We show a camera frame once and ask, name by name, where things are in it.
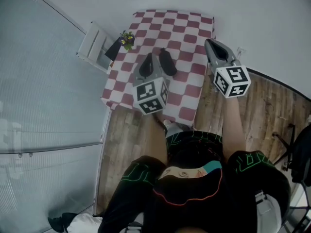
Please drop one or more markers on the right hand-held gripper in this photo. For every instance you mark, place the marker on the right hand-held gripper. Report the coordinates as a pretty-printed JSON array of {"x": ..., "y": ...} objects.
[{"x": 230, "y": 81}]

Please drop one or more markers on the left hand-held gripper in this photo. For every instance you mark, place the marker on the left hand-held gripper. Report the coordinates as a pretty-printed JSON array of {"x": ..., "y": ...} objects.
[{"x": 148, "y": 93}]

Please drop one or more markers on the person's right forearm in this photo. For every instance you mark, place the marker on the person's right forearm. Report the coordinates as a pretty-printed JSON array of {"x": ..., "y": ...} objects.
[{"x": 234, "y": 130}]

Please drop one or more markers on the person's left forearm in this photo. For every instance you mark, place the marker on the person's left forearm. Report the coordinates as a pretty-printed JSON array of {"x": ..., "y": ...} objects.
[{"x": 159, "y": 144}]

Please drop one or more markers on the red white checkered tablecloth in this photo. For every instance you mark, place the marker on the red white checkered tablecloth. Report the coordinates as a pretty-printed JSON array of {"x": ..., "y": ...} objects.
[{"x": 184, "y": 45}]

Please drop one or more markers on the small potted flower plant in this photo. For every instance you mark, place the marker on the small potted flower plant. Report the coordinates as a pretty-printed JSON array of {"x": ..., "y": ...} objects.
[{"x": 128, "y": 40}]

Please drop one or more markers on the flat black board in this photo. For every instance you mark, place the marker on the flat black board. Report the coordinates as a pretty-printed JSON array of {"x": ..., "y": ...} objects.
[{"x": 113, "y": 51}]

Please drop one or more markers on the person's left white shoe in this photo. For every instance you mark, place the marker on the person's left white shoe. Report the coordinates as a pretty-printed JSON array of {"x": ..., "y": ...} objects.
[{"x": 167, "y": 123}]

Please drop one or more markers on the white shelf rack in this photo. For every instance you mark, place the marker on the white shelf rack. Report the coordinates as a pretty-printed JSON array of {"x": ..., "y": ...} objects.
[{"x": 93, "y": 46}]

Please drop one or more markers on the person's grey trousers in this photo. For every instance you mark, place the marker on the person's grey trousers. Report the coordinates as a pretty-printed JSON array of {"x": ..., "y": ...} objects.
[{"x": 176, "y": 130}]

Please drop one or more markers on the person's black printed shirt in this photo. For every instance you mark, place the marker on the person's black printed shirt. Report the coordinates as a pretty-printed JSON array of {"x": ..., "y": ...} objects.
[{"x": 194, "y": 203}]

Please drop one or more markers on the grey bag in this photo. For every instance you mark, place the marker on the grey bag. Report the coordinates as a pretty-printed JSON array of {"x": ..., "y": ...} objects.
[{"x": 266, "y": 210}]

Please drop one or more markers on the white pillow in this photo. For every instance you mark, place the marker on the white pillow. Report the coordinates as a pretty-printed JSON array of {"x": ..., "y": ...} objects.
[{"x": 85, "y": 223}]

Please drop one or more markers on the black low chair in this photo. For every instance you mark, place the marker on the black low chair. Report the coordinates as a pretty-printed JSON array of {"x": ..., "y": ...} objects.
[{"x": 58, "y": 223}]

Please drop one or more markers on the white wall socket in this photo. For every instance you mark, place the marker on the white wall socket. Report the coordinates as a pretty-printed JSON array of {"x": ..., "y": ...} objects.
[{"x": 241, "y": 50}]

